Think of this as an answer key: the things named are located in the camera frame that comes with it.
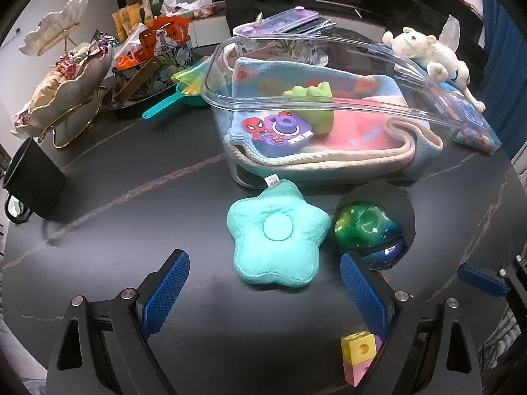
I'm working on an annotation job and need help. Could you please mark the pastel knitted blanket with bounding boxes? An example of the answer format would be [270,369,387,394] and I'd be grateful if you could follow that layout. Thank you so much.
[217,57,443,182]

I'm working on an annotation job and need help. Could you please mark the clear marker pen case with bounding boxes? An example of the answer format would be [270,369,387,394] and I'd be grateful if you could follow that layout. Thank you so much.
[430,84,501,155]

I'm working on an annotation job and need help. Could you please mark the floral tin with snacks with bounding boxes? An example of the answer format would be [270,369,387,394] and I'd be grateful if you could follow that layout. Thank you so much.
[103,16,194,111]

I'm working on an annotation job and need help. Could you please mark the clear plastic storage bin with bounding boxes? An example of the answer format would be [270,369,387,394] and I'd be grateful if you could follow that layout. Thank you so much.
[202,35,452,188]

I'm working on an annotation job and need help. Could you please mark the white lamb plush toy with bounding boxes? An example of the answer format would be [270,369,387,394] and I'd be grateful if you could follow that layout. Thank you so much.
[381,27,486,113]

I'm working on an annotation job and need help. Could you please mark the shell-shaped snack bowl stand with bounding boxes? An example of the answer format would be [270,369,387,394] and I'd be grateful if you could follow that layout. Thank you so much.
[11,31,118,142]

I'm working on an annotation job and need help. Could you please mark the teal star plush pillow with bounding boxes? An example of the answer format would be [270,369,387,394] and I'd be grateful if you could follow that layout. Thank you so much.
[226,179,331,288]

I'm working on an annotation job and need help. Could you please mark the teal handled scoop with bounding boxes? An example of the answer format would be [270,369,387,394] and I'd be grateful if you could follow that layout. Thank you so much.
[142,56,211,119]

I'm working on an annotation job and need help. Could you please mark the white shell dish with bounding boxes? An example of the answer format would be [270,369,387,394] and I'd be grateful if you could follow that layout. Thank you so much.
[19,0,89,56]

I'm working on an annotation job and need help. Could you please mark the floral round tin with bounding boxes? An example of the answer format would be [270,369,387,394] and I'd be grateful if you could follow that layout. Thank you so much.
[226,23,329,67]

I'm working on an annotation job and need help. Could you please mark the white tissue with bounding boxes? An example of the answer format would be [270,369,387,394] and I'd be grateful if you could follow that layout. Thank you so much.
[438,14,461,52]

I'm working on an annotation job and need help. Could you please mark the colourful linking cubes block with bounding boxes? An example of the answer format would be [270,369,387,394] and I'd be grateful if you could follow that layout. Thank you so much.
[340,331,382,387]

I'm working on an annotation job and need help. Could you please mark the purple spiderman toy camera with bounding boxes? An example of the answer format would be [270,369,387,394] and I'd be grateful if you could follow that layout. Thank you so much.
[241,111,315,158]

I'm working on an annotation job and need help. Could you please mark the iridescent ball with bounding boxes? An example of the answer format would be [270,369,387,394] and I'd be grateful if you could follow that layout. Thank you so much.
[329,181,415,271]

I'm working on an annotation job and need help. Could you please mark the black mug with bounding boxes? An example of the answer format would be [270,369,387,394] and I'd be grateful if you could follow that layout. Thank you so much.
[2,137,66,225]

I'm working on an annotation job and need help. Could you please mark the yellow snack bags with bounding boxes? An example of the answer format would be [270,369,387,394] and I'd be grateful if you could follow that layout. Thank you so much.
[111,0,154,43]

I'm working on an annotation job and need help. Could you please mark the purple handheld water game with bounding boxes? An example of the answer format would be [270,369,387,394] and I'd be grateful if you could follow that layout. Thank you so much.
[240,6,320,36]

